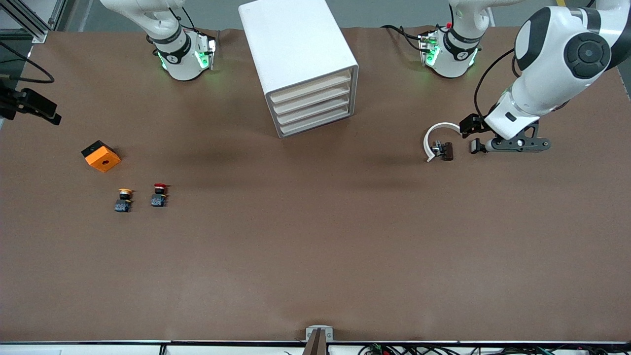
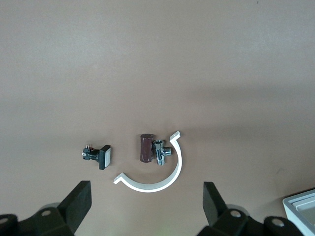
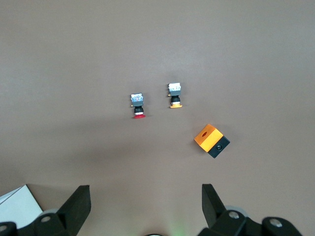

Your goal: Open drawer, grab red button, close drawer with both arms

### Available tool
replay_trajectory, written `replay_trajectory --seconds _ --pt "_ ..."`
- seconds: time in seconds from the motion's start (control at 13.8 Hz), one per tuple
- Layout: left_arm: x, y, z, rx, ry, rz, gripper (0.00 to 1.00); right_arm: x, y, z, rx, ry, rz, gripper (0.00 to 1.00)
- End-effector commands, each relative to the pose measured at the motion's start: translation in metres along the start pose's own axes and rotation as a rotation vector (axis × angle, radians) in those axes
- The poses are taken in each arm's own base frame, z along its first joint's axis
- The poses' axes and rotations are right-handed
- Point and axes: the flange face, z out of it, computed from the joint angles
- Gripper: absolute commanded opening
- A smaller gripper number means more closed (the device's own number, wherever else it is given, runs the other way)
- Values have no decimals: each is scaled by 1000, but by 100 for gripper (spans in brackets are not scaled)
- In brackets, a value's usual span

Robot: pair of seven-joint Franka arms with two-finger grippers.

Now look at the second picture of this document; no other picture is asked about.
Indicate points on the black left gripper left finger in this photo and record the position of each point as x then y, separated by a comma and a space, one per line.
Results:
73, 209

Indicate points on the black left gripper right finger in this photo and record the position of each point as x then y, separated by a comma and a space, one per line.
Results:
216, 216

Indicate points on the white drawer cabinet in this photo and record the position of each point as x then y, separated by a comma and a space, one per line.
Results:
290, 209

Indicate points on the white curved pipe clamp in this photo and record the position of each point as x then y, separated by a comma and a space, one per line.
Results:
147, 188

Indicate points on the brown cylinder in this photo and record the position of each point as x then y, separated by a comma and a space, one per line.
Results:
147, 147

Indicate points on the brown table cover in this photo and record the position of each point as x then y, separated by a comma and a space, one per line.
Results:
157, 61

